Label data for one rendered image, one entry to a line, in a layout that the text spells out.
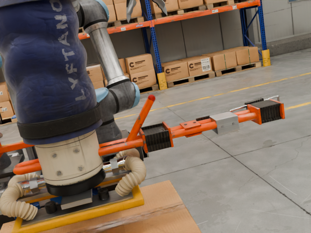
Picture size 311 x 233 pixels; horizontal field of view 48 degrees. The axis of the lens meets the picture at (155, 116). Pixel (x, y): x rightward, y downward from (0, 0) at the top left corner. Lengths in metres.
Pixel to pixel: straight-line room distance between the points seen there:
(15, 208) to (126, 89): 0.81
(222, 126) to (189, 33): 8.91
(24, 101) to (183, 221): 0.55
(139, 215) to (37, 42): 0.59
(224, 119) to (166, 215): 0.33
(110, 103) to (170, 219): 0.66
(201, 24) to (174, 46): 0.96
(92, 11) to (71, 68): 0.79
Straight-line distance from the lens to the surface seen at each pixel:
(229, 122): 1.06
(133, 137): 1.02
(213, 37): 10.14
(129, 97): 1.59
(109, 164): 1.04
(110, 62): 1.63
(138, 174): 0.95
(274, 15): 10.97
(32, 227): 0.97
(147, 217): 1.11
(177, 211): 1.11
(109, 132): 1.54
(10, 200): 1.01
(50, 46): 0.89
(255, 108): 1.09
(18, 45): 0.90
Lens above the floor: 1.50
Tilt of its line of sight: 14 degrees down
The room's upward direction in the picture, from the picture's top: 11 degrees counter-clockwise
